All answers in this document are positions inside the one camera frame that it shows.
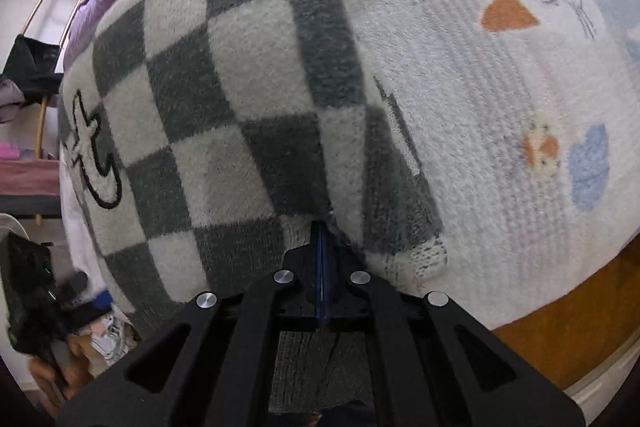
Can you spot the white electric fan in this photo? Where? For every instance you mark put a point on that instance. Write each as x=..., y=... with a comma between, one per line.
x=6, y=227

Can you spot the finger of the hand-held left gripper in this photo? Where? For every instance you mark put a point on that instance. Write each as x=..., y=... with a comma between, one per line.
x=75, y=282

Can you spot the black hoodie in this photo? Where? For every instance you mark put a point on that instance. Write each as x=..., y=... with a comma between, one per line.
x=30, y=62

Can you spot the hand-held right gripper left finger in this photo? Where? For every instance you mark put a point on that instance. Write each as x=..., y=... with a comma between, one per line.
x=225, y=347

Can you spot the wooden bed frame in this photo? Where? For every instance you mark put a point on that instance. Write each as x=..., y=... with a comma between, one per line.
x=575, y=332

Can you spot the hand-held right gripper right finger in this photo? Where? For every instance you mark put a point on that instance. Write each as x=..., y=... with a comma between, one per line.
x=400, y=347

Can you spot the grey white checkered cardigan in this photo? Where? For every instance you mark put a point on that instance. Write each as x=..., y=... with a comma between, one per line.
x=225, y=107

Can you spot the pink towel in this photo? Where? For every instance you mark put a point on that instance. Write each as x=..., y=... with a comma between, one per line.
x=30, y=177

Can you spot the wooden double rail barre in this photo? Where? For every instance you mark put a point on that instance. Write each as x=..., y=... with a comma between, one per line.
x=41, y=127

